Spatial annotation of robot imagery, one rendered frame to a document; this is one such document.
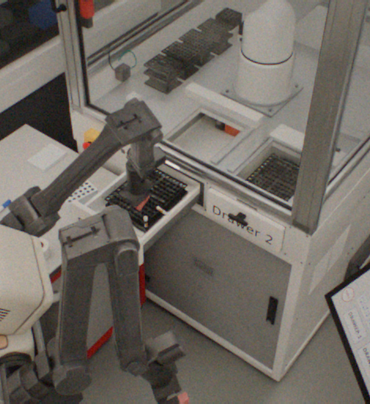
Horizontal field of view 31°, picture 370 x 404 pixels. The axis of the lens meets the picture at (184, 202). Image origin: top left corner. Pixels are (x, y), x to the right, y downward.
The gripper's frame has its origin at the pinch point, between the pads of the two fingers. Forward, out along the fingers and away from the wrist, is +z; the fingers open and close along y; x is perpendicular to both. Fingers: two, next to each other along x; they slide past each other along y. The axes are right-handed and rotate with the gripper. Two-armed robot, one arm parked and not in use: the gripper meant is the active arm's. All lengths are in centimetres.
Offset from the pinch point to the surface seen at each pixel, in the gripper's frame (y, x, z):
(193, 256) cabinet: 21.3, -6.0, 42.7
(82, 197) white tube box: 0.7, 27.4, 13.7
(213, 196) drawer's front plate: 20.2, -14.9, 2.7
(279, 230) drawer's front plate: 20.1, -40.3, 1.4
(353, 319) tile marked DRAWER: -2, -75, -8
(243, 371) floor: 17, -35, 94
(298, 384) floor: 26, -56, 94
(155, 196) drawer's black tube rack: 9.3, 1.0, 3.5
